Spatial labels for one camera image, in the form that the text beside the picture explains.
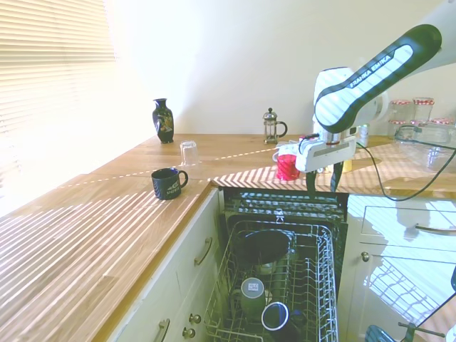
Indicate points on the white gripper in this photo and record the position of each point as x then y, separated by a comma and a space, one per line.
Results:
327, 153

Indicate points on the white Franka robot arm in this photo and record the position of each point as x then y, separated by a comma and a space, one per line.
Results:
370, 78

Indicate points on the yellow cup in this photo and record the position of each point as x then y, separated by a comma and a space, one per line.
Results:
347, 166

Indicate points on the red patterned cup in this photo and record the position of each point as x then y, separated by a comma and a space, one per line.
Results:
288, 168

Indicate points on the pale mug with grey base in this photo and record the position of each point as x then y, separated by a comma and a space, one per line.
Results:
252, 297

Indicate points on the blue mug with white rim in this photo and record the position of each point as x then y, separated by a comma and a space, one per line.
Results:
276, 320

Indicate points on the dark blue printed mug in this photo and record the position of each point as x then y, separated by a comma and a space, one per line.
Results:
165, 185

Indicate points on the built-in dishwasher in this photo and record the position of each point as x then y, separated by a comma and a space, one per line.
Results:
342, 235

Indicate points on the metal drink can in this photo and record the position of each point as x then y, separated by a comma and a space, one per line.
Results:
363, 137

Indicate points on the glass french press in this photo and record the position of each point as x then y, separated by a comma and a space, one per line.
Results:
270, 128

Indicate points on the round metal cabinet knob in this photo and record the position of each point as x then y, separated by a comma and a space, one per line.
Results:
189, 332
365, 256
195, 318

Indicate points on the black bowl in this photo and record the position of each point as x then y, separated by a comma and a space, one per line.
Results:
265, 246

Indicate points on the glass jar red checked lid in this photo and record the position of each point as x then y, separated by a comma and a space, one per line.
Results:
442, 122
400, 114
424, 110

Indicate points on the clear glass baking dish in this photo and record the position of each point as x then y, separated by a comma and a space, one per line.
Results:
432, 156

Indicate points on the clear glass bowl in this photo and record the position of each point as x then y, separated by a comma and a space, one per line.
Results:
427, 134

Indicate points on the clear drinking glass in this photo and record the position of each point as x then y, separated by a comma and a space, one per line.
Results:
189, 153

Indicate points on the blue ribbed object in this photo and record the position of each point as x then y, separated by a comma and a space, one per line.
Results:
377, 335

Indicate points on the dark blue painted vase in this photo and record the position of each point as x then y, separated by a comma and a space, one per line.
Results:
163, 123

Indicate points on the dark metal clamp stand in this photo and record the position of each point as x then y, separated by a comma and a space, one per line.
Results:
415, 329

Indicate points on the window blind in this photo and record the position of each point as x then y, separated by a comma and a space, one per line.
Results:
53, 71

